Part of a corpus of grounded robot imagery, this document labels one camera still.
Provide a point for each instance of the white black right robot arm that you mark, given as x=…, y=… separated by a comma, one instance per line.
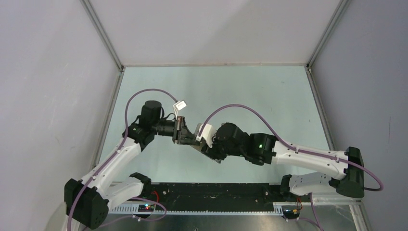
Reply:
x=333, y=171

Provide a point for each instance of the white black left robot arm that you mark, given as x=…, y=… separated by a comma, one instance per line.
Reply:
x=127, y=149

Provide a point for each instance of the left controller board with LEDs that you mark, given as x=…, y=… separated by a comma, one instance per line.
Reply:
x=146, y=208

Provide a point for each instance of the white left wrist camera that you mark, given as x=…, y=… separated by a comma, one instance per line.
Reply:
x=178, y=106

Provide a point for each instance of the right controller board with LEDs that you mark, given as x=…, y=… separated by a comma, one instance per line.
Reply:
x=289, y=214

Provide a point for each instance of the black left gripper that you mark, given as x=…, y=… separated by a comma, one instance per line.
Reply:
x=181, y=134

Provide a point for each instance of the beige remote control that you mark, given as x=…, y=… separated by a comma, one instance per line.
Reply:
x=201, y=147

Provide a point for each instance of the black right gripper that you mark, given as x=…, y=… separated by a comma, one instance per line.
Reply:
x=212, y=152

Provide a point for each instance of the controller board with leds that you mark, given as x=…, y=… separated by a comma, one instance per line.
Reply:
x=289, y=214
x=146, y=208

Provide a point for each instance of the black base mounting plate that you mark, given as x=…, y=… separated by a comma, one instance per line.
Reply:
x=219, y=197

